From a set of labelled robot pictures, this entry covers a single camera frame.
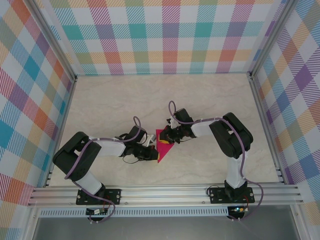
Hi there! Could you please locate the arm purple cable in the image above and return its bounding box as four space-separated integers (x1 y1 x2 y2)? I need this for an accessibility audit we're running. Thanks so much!
64 116 147 225
167 100 265 222

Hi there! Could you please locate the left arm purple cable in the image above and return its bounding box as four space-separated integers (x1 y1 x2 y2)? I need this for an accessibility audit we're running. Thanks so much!
64 116 147 225

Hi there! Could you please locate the grey metal panel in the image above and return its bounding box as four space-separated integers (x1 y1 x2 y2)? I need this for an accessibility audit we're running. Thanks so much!
31 216 301 240

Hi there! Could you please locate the left gripper thin black cable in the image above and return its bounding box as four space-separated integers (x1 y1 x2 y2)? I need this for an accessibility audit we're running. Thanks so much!
122 154 141 165

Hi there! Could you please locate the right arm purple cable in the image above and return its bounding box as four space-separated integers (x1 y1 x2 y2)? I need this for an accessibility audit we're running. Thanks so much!
167 100 265 222

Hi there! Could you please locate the aluminium mounting rail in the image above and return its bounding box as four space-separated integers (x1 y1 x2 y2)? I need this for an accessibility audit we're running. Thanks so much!
27 184 305 207

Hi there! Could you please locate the pink square paper sheet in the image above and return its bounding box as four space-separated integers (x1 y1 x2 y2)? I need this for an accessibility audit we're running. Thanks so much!
155 128 176 164

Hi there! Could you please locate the right gripper thin black cable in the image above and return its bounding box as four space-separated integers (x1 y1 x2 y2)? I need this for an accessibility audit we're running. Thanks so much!
174 136 194 145

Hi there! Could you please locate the perforated metal cable tray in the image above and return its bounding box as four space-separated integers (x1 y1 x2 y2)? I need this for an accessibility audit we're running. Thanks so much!
38 206 230 218

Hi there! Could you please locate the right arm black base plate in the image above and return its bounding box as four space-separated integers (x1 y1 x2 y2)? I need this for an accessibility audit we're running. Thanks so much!
208 187 256 205

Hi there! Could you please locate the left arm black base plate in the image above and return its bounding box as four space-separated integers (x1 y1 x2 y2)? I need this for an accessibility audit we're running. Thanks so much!
75 188 123 206

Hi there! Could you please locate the aluminium frame post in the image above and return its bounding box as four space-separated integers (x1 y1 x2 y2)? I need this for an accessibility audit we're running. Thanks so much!
247 0 302 80
26 0 78 82

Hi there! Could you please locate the gripper thin black cable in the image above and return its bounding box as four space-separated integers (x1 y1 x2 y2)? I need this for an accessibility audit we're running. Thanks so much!
174 136 194 145
122 154 141 165

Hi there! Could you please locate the aluminium side rail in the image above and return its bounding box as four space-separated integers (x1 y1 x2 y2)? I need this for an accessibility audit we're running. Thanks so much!
248 72 287 186
42 77 78 188

